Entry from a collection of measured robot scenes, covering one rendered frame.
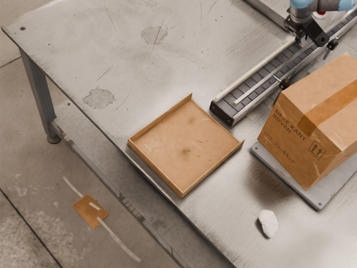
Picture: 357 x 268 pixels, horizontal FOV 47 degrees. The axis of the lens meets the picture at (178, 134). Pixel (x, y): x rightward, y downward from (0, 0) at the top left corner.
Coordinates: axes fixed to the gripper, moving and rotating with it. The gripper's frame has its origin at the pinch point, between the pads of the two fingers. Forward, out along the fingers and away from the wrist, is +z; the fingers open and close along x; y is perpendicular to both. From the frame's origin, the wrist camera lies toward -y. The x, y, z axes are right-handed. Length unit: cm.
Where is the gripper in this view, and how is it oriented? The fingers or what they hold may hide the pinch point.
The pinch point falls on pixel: (304, 40)
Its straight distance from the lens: 170.5
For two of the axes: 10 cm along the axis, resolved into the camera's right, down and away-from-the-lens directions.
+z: 2.7, 1.8, 9.5
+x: -6.7, 7.4, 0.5
